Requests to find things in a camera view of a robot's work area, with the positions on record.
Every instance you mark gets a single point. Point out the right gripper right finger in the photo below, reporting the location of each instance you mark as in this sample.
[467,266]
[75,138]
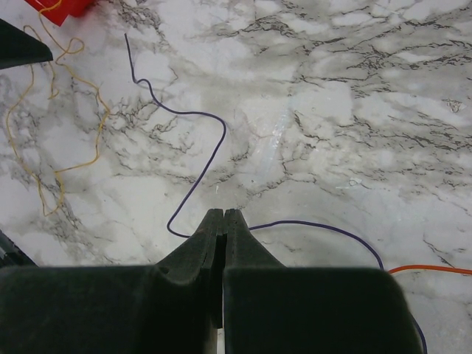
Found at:
[272,308]

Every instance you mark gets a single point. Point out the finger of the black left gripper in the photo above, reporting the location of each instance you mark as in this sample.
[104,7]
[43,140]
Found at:
[18,48]

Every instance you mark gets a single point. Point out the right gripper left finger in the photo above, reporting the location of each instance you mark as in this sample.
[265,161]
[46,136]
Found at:
[173,306]

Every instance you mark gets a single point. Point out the red plastic bin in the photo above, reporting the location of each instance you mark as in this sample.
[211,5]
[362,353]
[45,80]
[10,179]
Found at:
[58,11]

